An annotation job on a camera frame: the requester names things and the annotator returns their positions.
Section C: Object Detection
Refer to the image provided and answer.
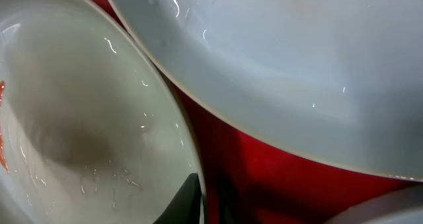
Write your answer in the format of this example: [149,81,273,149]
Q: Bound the red plastic tray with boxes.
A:
[93,0,422,223]

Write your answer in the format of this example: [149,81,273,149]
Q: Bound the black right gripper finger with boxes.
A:
[153,173,202,224]

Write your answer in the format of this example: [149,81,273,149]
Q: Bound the white plate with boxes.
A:
[326,185,422,224]
[1,0,206,223]
[108,0,422,181]

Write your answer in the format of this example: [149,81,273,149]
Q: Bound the white plate top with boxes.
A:
[108,0,422,181]

